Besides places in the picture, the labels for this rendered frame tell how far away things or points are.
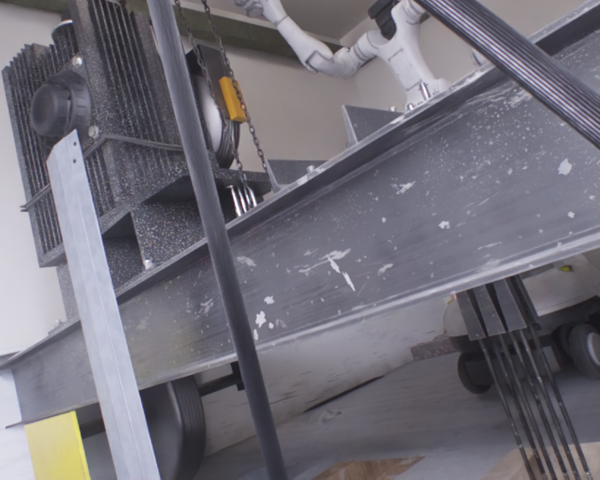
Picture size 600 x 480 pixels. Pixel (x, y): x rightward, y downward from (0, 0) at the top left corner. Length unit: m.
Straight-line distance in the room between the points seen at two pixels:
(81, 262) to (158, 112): 0.62
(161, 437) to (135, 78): 1.26
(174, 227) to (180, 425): 0.76
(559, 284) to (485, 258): 1.15
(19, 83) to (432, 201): 1.58
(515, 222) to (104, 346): 0.95
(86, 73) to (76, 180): 0.41
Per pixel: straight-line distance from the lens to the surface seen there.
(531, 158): 0.75
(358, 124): 0.85
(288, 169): 0.99
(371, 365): 3.75
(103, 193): 1.61
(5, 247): 2.70
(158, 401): 2.08
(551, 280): 1.94
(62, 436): 1.95
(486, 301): 1.17
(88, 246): 1.36
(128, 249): 1.67
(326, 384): 3.42
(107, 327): 1.33
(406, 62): 2.20
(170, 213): 1.50
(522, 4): 4.45
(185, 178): 1.37
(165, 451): 2.14
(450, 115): 0.80
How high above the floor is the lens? 0.42
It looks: 13 degrees up
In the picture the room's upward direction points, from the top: 18 degrees counter-clockwise
